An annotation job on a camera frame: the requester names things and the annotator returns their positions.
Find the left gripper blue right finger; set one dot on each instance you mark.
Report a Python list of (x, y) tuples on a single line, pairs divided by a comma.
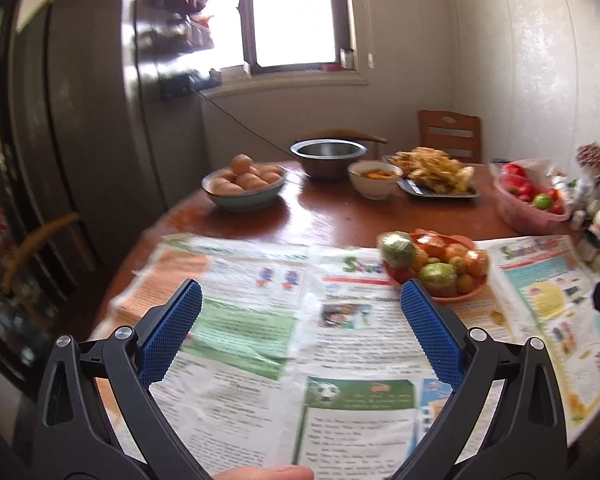
[(526, 437)]

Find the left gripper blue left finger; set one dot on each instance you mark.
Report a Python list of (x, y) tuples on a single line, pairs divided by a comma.
[(74, 438)]

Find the orange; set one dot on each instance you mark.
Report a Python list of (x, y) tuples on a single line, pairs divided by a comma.
[(454, 250), (434, 245), (421, 258), (477, 263)]

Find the round yellow-brown fruit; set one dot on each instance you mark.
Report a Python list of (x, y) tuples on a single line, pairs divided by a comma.
[(465, 284)]

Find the small green fruit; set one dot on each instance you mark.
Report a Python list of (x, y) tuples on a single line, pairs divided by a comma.
[(439, 279)]

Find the large green fruit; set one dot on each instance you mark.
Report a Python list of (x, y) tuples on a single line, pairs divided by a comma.
[(397, 249)]

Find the small brown fruit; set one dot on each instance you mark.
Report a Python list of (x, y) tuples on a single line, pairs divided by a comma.
[(459, 264)]

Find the orange front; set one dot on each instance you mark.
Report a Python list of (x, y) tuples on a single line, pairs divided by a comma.
[(454, 250)]

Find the red cherry tomato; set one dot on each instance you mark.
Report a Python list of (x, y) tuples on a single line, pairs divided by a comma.
[(402, 276)]

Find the person's hand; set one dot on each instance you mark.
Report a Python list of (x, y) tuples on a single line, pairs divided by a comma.
[(289, 472)]

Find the Student English newspaper sheet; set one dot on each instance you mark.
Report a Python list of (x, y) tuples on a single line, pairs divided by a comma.
[(547, 292)]

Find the green fruit in basin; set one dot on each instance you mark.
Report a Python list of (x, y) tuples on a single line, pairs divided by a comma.
[(543, 201)]

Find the pink plastic basin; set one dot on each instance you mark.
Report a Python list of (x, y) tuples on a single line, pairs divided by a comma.
[(514, 197)]

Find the white plastic bag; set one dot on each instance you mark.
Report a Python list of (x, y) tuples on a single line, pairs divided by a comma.
[(541, 171)]

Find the orange plastic plate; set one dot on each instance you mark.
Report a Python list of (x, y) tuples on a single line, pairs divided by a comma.
[(449, 240)]

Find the pile of fried food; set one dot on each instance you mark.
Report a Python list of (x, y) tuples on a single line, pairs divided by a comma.
[(434, 169)]

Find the metal tray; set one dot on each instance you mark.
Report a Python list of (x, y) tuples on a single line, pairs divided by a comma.
[(409, 187)]

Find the left newspaper sheet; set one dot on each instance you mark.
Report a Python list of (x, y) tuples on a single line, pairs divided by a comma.
[(300, 356)]

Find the grey refrigerator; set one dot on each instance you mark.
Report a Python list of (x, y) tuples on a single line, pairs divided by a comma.
[(106, 118)]

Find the white ceramic bowl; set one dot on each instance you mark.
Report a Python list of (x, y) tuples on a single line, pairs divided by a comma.
[(374, 179)]

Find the bowl of eggs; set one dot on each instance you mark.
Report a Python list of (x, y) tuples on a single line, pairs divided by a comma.
[(245, 185)]

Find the stainless steel bowl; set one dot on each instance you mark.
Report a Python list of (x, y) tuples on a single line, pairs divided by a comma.
[(327, 159)]

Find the window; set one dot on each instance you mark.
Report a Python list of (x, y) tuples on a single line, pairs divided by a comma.
[(294, 35)]

